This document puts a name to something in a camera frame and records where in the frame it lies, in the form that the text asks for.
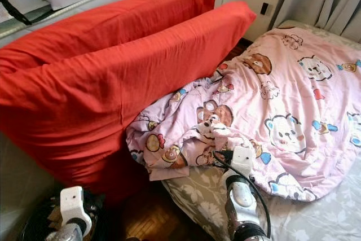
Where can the pink cartoon print blanket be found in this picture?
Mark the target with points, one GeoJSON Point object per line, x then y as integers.
{"type": "Point", "coordinates": [287, 83]}

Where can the red pillow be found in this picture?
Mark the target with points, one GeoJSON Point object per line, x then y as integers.
{"type": "Point", "coordinates": [113, 23]}
{"type": "Point", "coordinates": [107, 100]}

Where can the black round waste bin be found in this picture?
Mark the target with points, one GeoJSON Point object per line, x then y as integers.
{"type": "Point", "coordinates": [31, 224]}

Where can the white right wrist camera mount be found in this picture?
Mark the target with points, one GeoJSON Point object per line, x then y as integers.
{"type": "Point", "coordinates": [243, 161]}

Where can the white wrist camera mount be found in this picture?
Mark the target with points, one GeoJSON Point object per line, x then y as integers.
{"type": "Point", "coordinates": [74, 207]}
{"type": "Point", "coordinates": [243, 161]}

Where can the black wall outlet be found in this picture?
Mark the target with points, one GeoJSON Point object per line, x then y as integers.
{"type": "Point", "coordinates": [264, 8]}

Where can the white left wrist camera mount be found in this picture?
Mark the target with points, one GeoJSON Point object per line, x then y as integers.
{"type": "Point", "coordinates": [74, 207]}

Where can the brown cardboard piece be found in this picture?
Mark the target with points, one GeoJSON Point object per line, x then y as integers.
{"type": "Point", "coordinates": [53, 221]}

